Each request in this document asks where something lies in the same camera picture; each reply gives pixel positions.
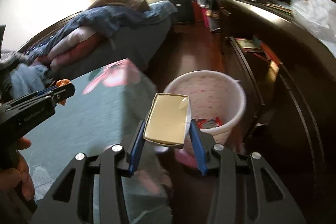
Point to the brown blanket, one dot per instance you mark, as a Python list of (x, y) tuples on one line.
[(137, 5)]

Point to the teal floral tablecloth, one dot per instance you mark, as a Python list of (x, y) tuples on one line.
[(108, 104)]

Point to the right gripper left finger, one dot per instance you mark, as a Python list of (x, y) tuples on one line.
[(70, 198)]

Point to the white plastic bag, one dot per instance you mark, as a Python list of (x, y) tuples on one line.
[(317, 16)]

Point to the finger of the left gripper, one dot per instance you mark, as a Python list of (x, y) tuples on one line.
[(58, 93)]

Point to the person left hand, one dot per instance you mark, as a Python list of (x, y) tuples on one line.
[(12, 177)]

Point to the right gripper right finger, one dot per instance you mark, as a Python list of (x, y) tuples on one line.
[(247, 189)]

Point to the blue patterned duvet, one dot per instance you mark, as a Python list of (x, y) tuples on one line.
[(106, 21)]

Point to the white pink trash bin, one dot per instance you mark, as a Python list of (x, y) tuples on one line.
[(214, 95)]

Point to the clothes on chair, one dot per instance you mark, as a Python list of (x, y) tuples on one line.
[(19, 78)]

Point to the dark wooden long cabinet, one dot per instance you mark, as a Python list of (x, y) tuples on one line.
[(289, 80)]

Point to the pink red folded quilt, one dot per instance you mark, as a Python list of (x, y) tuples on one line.
[(74, 47)]

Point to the books in cabinet shelf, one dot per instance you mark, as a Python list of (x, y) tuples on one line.
[(255, 48)]

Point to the bed with dark frame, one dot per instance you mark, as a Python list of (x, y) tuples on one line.
[(137, 44)]

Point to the yellow small box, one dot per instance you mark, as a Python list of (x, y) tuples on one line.
[(168, 120)]

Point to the red snack bag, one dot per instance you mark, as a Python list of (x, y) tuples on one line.
[(209, 123)]

